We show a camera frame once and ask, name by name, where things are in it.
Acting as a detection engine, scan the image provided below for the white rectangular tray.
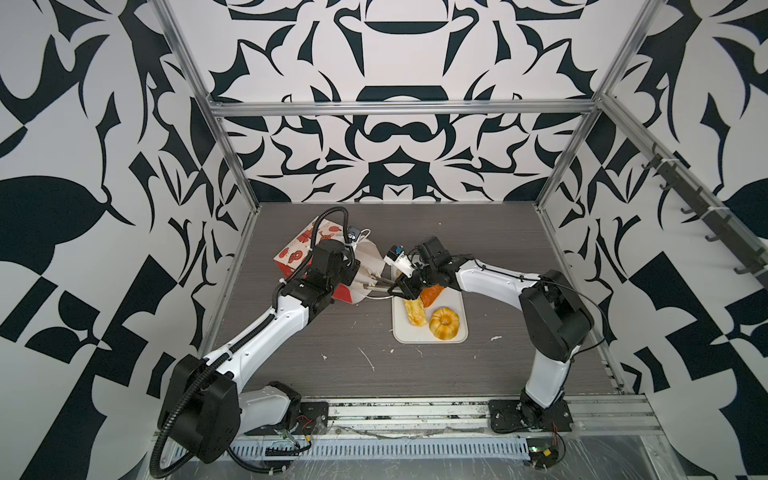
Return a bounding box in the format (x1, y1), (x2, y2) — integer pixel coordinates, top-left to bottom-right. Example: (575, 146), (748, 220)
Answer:
(391, 288), (469, 345)

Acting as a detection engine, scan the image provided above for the long yellow fake bread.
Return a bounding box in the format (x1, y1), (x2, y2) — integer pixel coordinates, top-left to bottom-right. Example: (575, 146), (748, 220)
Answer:
(404, 298), (428, 327)

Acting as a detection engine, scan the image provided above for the orange fake croissant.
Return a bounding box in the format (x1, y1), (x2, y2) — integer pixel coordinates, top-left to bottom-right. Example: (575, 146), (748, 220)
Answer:
(419, 285), (444, 308)

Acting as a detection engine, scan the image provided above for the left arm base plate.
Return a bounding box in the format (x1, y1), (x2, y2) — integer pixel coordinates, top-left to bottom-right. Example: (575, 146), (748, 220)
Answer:
(244, 401), (329, 436)

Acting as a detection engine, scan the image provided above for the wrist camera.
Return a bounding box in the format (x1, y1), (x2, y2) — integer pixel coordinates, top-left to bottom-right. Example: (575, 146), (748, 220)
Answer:
(384, 245), (415, 278)
(345, 227), (362, 243)

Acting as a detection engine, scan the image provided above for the black corrugated cable conduit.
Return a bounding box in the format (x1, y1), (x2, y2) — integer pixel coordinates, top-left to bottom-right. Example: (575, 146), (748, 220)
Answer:
(148, 359), (223, 479)

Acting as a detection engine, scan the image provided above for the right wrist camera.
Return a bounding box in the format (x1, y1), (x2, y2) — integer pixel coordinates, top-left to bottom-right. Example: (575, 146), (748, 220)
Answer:
(384, 245), (415, 278)

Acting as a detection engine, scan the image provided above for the grey wall hook rack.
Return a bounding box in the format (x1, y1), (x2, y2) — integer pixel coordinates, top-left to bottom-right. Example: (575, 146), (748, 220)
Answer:
(641, 143), (767, 289)

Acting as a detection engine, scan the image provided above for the round fluted yellow bun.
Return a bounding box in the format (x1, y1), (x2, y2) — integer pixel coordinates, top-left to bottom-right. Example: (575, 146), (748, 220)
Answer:
(429, 307), (461, 341)

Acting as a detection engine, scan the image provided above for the small electronics board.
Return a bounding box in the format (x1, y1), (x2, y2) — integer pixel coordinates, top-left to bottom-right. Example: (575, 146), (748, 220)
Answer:
(526, 435), (566, 471)

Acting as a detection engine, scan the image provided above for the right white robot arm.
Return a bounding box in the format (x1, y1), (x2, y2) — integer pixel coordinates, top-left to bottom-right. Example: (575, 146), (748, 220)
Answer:
(384, 237), (594, 414)

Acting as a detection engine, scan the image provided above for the red white paper bag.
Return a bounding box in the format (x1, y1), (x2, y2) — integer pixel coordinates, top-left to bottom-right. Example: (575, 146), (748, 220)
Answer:
(273, 218), (385, 304)

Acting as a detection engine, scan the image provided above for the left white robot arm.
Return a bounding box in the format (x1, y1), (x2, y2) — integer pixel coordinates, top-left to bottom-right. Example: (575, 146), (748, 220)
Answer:
(150, 239), (360, 478)

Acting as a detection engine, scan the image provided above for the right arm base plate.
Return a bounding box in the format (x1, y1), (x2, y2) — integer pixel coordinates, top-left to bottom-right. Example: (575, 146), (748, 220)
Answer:
(488, 398), (573, 434)

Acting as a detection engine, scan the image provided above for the aluminium cage frame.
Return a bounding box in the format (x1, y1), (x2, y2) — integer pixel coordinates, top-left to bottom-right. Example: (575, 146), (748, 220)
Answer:
(149, 0), (768, 277)

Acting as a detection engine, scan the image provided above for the white slotted cable duct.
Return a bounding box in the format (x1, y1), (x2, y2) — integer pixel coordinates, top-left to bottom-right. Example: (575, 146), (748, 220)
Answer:
(232, 437), (530, 461)

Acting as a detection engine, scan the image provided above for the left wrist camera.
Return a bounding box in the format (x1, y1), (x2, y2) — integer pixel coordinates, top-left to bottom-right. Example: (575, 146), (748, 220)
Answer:
(345, 227), (362, 243)

